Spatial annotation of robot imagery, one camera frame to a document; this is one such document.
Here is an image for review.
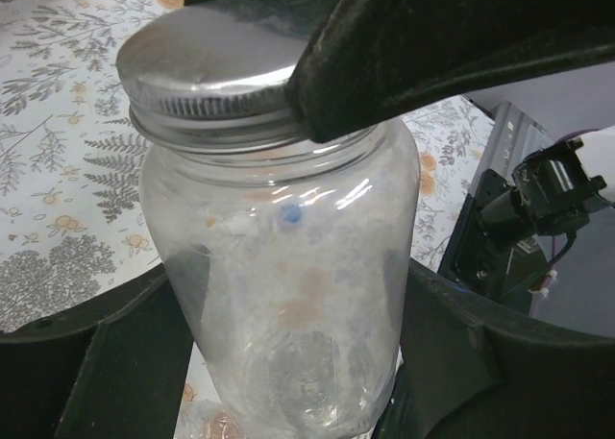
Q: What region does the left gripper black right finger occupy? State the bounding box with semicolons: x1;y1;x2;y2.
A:
374;262;614;438

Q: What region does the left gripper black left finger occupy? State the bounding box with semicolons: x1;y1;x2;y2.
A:
1;266;193;438

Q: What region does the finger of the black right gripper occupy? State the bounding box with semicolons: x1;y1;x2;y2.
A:
184;0;615;145

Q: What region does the silver metal jar lid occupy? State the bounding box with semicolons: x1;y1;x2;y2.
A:
116;3;319;153

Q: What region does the clear bottle with silver cap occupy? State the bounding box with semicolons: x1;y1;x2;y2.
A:
139;119;420;438

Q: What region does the crushed clear bottle blue-white cap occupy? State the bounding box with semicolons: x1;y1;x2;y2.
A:
174;401;245;439

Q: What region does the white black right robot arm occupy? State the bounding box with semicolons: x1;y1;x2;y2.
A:
184;0;614;243

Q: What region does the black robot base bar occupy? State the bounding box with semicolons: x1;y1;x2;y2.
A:
438;169;551;314

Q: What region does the floral patterned table mat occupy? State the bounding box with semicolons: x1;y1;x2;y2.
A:
1;0;493;410

